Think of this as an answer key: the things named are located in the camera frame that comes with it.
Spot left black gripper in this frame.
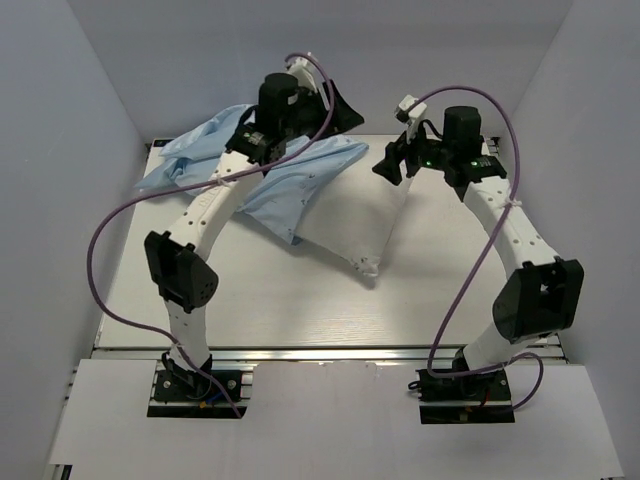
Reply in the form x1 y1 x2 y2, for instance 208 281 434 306
280 79 364 142

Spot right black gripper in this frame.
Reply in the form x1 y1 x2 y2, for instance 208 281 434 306
372 117 454 186

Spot white pillow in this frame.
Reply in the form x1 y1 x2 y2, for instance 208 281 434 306
296 156 413 278

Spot light blue pillowcase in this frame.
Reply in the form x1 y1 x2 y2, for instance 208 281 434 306
135 104 369 244

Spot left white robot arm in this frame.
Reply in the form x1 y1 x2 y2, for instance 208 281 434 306
144 73 364 399

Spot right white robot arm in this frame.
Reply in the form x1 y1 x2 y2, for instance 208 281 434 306
372 96 584 399

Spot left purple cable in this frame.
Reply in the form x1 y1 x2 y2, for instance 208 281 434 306
87 49 334 419

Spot purple cable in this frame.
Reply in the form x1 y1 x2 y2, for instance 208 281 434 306
414 85 546 413
87 49 334 419

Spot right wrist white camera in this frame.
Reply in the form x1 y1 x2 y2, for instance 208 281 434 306
394 95 427 144

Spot wrist white camera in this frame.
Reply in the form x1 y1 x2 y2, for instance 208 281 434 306
285 52 323 94
394 95 427 144

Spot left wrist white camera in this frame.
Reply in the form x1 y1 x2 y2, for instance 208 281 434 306
285 52 323 94

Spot right aluminium side rail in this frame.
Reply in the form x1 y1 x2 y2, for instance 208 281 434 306
485 137 500 158

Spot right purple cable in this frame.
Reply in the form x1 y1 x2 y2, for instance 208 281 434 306
414 85 546 413

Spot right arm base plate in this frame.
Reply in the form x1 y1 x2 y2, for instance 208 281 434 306
407 369 515 425

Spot aluminium front rail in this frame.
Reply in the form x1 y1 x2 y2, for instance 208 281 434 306
91 337 568 368

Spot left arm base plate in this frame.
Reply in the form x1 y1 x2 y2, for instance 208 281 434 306
147 369 253 420

